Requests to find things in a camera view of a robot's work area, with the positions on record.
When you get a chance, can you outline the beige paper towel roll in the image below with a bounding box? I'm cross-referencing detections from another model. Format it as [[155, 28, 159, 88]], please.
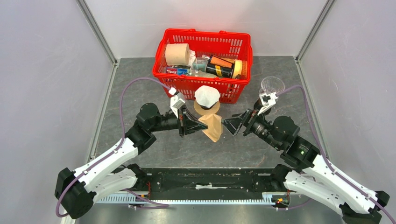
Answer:
[[165, 43, 190, 66]]

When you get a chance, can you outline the left aluminium frame post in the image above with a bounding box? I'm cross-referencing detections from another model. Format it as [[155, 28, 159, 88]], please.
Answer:
[[76, 0, 118, 66]]

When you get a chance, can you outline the dark red black cup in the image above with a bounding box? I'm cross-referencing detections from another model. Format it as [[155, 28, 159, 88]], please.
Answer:
[[262, 107, 272, 116]]

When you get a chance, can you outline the clear plastic bottle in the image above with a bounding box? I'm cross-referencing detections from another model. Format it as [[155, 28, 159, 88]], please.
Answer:
[[191, 56, 208, 76]]

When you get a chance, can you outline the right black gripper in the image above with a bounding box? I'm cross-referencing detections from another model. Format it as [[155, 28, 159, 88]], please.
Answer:
[[219, 104, 282, 149]]

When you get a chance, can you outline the white paper coffee filter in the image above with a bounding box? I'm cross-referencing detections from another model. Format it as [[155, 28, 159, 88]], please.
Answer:
[[194, 85, 220, 110]]

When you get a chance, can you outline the red plastic shopping basket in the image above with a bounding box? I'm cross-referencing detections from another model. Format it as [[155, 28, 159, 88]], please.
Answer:
[[152, 28, 253, 104]]

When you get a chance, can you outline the right aluminium frame post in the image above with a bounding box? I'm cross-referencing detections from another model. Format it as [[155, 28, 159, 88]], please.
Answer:
[[295, 0, 336, 63]]

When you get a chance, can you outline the blue red small box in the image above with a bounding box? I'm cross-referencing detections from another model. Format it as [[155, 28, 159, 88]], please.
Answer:
[[165, 66, 191, 76]]

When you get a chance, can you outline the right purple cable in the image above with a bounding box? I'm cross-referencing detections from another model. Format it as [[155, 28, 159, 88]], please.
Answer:
[[275, 85, 396, 224]]

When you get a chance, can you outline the round wooden dripper holder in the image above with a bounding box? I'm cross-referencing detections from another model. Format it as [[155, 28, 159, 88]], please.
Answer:
[[194, 100, 220, 116]]

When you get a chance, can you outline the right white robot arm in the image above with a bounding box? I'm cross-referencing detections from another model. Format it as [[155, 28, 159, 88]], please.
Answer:
[[222, 110, 390, 224]]

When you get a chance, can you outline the black orange can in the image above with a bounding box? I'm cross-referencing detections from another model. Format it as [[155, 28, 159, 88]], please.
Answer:
[[205, 55, 234, 78]]

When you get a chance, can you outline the aluminium frame post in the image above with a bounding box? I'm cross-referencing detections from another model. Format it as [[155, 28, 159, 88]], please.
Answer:
[[76, 0, 118, 66], [295, 0, 336, 63]]

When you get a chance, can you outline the white slotted cable duct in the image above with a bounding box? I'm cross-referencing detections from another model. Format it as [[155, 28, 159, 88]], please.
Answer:
[[97, 192, 282, 206]]

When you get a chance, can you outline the clear glass dripper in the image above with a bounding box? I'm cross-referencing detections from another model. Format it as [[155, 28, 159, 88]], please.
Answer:
[[259, 76, 285, 94]]

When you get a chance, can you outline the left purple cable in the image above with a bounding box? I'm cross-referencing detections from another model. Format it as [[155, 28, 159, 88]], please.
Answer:
[[55, 77, 177, 218]]

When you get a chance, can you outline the brown paper coffee filter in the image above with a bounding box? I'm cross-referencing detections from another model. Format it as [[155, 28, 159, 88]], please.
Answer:
[[198, 114, 223, 142]]

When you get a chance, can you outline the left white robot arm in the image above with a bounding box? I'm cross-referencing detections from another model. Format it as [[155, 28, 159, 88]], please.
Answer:
[[55, 103, 208, 219]]

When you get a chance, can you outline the purple cable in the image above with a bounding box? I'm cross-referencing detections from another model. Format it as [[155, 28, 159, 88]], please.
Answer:
[[275, 85, 396, 224], [55, 77, 177, 218]]

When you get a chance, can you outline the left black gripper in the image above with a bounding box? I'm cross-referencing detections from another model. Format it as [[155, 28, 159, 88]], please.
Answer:
[[149, 105, 208, 138]]

